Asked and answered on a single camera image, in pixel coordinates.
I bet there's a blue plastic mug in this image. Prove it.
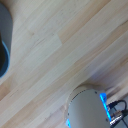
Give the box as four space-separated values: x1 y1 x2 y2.
0 0 15 80

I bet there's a black base connector cable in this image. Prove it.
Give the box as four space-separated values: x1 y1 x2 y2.
108 99 128 127

